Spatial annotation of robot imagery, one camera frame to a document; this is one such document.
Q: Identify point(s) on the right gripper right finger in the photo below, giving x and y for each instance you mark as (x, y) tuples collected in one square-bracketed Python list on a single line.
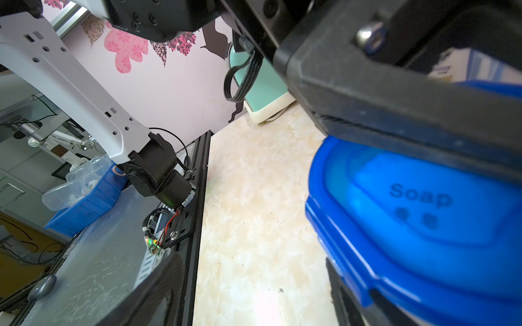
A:
[(350, 312)]

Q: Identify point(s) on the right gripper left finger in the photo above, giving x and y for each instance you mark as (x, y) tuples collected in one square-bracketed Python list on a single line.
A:
[(155, 301)]

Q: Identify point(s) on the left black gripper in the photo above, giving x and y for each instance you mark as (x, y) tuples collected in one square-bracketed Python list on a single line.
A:
[(362, 70)]

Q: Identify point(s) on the blue lid container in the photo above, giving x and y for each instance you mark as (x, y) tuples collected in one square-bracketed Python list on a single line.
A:
[(442, 245)]

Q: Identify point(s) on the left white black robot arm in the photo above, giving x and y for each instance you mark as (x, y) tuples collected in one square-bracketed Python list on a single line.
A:
[(32, 50)]

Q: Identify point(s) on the mint chrome toaster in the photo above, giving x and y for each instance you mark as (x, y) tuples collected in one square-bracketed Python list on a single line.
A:
[(267, 99)]

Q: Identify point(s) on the blue storage bin outside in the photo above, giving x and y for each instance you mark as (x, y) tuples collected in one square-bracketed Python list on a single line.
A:
[(89, 192)]

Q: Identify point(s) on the black base frame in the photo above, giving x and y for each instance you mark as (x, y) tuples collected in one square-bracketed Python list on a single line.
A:
[(104, 263)]

